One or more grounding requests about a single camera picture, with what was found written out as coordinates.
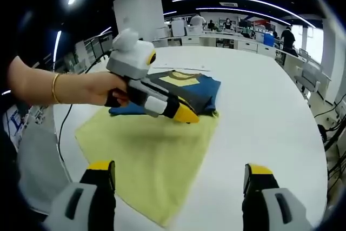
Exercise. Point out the person's left hand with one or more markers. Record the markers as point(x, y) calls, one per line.
point(102, 86)

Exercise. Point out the blue box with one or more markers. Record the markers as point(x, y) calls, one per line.
point(269, 39)

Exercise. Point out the short ceiling light strip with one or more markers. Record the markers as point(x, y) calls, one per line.
point(243, 11)

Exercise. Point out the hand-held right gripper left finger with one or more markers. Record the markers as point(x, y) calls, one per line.
point(102, 201)

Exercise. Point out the white square pillar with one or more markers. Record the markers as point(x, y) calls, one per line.
point(138, 12)

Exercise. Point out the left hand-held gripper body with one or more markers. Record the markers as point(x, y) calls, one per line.
point(132, 58)

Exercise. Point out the metal storage shelves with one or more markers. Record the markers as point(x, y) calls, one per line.
point(92, 49)

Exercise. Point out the gold bangle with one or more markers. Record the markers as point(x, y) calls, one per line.
point(55, 87)

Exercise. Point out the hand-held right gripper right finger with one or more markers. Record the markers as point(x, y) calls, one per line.
point(256, 201)

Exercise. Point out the yellow towel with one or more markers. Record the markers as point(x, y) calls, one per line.
point(151, 155)

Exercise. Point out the white chair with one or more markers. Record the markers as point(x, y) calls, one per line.
point(311, 74)

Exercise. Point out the white lab counter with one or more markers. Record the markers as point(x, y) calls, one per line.
point(216, 40)

